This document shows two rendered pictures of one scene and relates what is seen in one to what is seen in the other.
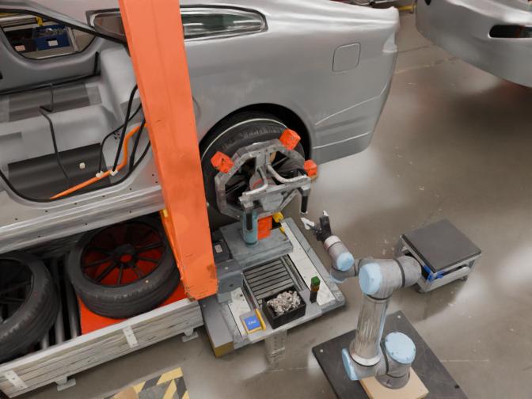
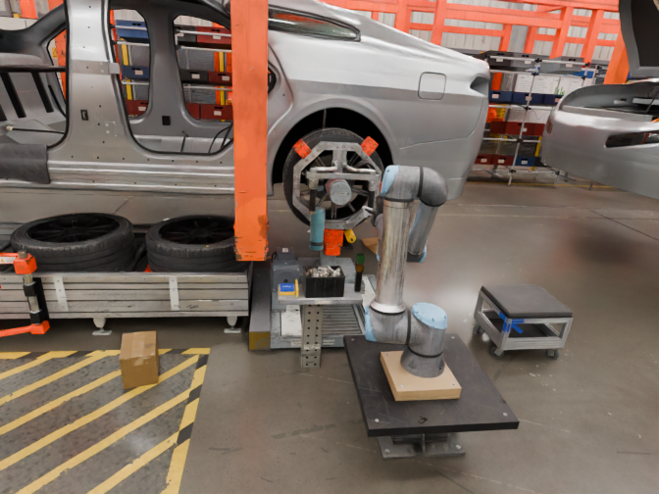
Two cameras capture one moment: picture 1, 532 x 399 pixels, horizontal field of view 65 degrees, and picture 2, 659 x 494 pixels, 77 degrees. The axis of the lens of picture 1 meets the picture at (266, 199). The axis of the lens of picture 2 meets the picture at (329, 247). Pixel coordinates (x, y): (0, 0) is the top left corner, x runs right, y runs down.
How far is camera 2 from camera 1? 1.33 m
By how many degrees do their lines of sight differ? 25
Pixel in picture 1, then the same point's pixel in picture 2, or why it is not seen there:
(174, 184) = (241, 97)
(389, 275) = (406, 170)
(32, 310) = (103, 241)
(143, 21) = not seen: outside the picture
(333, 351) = (365, 343)
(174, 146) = (246, 56)
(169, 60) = not seen: outside the picture
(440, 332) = (511, 393)
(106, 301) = (166, 251)
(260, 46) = (352, 53)
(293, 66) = (380, 80)
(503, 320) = (599, 402)
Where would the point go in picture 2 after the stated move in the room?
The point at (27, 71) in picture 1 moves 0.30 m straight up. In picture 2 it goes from (189, 125) to (187, 93)
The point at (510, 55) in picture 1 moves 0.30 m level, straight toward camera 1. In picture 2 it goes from (628, 162) to (616, 166)
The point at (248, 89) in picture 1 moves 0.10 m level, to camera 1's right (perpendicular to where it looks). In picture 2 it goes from (337, 90) to (353, 91)
